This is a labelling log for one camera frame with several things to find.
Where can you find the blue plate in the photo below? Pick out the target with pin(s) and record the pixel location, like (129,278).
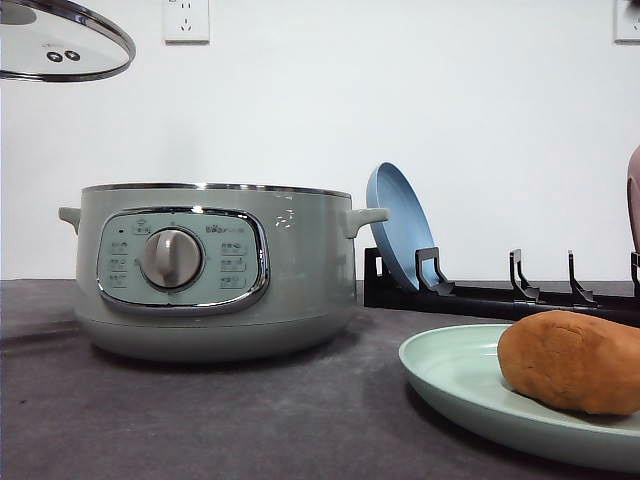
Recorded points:
(407,229)

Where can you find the green plate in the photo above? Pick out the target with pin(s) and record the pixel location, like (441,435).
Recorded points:
(456,369)

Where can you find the left white wall socket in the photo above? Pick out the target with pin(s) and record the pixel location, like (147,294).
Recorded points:
(185,22)

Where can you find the black dish rack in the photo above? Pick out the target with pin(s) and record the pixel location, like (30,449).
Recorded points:
(437,295)

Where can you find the white wall socket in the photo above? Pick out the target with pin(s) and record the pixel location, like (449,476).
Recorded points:
(185,22)
(627,23)

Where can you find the grey table mat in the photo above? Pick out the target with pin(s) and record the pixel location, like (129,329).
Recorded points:
(72,408)

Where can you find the pink plate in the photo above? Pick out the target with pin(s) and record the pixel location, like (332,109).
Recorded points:
(633,197)

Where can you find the green electric steamer pot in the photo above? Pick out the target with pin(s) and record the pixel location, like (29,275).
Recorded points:
(215,272)

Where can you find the right white wall socket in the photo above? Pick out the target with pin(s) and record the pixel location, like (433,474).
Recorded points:
(627,23)

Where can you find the glass steamer lid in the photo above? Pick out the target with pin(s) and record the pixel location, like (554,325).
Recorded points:
(60,41)

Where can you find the brown potato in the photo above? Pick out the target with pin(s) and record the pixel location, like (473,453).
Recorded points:
(579,359)

